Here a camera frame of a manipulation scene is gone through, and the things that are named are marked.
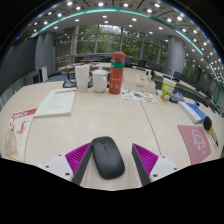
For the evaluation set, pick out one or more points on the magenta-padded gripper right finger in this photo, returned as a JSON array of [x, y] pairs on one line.
[[146, 159]]

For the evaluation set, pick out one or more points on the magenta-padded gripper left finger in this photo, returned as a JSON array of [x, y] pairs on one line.
[[76, 158]]

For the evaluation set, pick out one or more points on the black computer mouse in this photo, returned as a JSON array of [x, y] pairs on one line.
[[107, 158]]

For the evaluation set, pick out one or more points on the pink printed mouse pad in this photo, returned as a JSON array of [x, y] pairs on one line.
[[195, 143]]

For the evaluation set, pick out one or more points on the cream document with red heading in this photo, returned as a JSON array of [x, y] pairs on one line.
[[56, 102]]

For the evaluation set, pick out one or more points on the red and white leaflet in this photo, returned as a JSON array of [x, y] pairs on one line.
[[18, 133]]

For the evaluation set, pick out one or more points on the colourful sticker sheet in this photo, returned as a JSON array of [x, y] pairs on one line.
[[138, 96]]

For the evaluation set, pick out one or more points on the blue and white book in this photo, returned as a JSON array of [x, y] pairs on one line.
[[193, 112]]

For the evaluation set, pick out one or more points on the black desk microphone console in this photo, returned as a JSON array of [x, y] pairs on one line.
[[177, 97], [69, 83]]

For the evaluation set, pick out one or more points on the green and white paper cup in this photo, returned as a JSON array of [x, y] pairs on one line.
[[167, 90]]

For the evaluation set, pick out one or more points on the beige cardboard box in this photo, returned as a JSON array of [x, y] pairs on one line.
[[138, 82]]

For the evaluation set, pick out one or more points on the white lidded mug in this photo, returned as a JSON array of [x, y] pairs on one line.
[[99, 81]]

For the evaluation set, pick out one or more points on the stack of white paper cups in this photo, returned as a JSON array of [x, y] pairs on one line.
[[82, 78]]

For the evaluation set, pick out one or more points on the red bottle with green band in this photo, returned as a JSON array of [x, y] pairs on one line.
[[116, 76]]

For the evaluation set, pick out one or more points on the group of dark office chairs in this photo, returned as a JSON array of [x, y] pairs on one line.
[[146, 64]]

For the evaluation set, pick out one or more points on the group of ceiling lights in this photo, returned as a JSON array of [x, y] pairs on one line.
[[100, 4]]

